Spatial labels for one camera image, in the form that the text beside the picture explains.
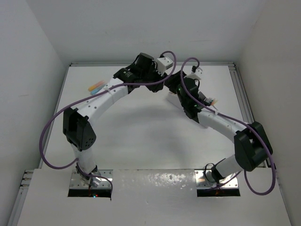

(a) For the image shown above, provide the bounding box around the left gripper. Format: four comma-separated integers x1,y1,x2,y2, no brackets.
140,65,166,93

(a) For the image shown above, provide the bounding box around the pink highlighter yellow-orange cap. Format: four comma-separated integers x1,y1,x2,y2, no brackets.
88,81,105,92

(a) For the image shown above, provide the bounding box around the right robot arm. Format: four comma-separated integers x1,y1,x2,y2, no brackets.
164,72,273,183

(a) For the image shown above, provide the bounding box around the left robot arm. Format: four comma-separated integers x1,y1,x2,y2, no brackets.
63,53,174,179

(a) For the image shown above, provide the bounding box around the white divided organizer left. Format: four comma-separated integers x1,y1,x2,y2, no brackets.
166,92,182,109

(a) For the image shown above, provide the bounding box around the blue highlighter clear body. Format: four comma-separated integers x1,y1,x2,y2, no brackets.
90,87,102,95

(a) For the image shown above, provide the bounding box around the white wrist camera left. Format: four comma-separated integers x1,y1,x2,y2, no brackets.
155,57,174,74

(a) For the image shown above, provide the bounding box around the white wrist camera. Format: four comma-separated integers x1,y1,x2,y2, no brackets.
185,67,203,81
155,57,174,74

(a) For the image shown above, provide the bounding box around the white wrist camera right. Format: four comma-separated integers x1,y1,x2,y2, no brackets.
185,67,203,81

